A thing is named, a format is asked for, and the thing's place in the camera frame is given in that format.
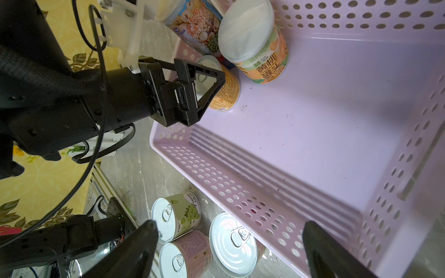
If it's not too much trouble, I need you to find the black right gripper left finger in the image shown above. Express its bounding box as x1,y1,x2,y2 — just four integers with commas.
79,220,159,278

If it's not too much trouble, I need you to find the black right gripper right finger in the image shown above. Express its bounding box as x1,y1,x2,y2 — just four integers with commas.
302,221,375,278

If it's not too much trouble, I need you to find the pink purple label can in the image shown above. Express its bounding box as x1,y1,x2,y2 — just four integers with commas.
159,230,212,278

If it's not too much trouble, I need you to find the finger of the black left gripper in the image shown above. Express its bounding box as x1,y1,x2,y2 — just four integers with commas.
173,59,226,126

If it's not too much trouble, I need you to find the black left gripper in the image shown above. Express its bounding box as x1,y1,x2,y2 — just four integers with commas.
6,59,179,156

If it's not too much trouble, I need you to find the lilac perforated plastic basket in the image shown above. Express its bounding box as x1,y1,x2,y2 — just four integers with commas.
150,1,445,278

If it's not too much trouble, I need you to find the small yellow label can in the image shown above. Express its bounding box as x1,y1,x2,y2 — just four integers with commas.
195,55,241,112

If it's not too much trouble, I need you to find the yellow peach can white lid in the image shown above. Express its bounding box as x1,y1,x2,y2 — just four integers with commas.
218,0,289,84

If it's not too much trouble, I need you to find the tall colourful mixed-food can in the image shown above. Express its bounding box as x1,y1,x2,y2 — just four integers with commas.
155,0,235,69

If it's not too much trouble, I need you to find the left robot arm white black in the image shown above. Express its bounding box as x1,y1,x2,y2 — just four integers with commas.
1,1,226,278

